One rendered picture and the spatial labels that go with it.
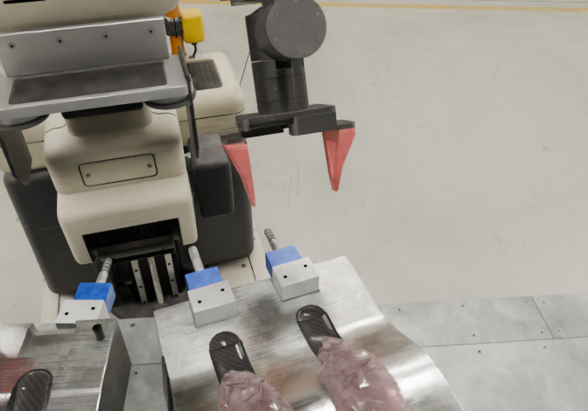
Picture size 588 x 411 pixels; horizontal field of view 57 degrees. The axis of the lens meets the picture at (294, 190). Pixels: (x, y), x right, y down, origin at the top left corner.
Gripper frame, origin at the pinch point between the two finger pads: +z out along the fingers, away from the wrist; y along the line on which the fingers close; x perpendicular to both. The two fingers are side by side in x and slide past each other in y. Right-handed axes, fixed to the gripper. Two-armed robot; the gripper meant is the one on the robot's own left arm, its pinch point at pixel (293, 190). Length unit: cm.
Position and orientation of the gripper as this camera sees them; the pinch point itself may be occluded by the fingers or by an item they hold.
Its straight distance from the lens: 62.0
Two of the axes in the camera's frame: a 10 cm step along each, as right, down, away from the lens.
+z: 1.2, 9.7, 2.2
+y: 9.6, -1.7, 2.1
